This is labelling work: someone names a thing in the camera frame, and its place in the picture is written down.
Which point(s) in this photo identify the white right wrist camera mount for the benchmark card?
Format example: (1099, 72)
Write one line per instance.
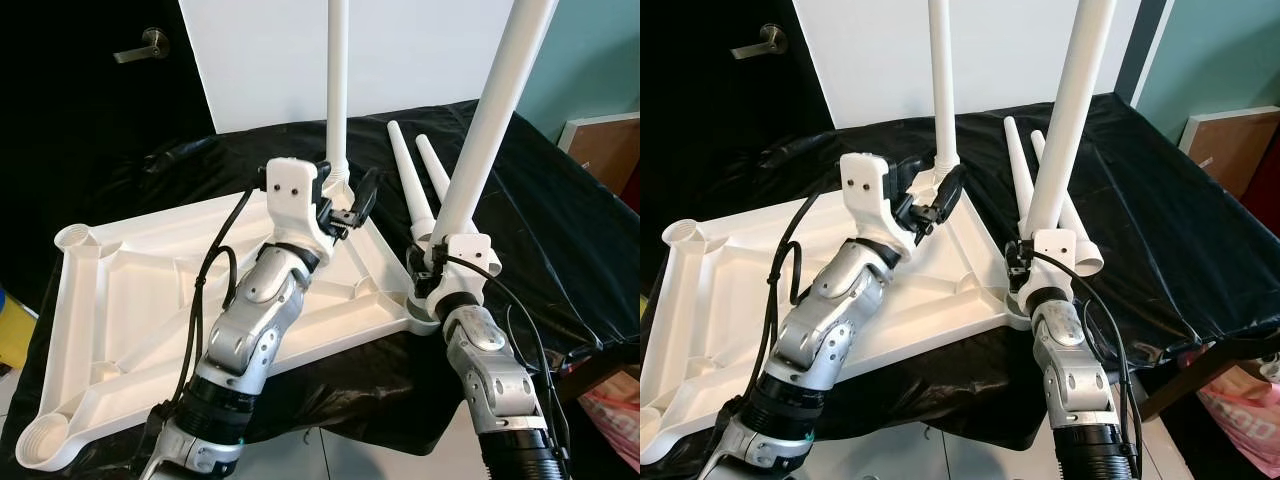
(1055, 250)
(465, 255)

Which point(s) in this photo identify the black plastic table cover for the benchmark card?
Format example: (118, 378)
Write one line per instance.
(560, 240)
(1170, 220)

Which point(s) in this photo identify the brown wooden board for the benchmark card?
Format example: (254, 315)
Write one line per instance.
(1235, 150)
(605, 155)

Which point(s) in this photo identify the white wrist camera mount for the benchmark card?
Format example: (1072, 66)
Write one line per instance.
(865, 190)
(1055, 250)
(465, 255)
(295, 195)

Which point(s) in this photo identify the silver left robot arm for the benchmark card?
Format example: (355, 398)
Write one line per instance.
(820, 330)
(250, 320)

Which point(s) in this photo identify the white plastic table top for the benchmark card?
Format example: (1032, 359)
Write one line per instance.
(130, 310)
(730, 310)

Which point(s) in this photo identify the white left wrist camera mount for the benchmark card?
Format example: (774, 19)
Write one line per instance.
(865, 190)
(295, 195)

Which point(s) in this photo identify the yellow plastic item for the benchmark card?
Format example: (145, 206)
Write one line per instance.
(15, 335)

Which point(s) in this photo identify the white plastic table leg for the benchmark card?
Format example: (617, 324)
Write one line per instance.
(490, 110)
(432, 165)
(337, 80)
(1018, 170)
(940, 80)
(1090, 255)
(410, 180)
(1070, 100)

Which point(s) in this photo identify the dark red fabric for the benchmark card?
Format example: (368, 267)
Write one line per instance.
(630, 190)
(1262, 172)

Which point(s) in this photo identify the pink plastic bag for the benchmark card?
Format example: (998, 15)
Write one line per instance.
(1245, 420)
(615, 420)

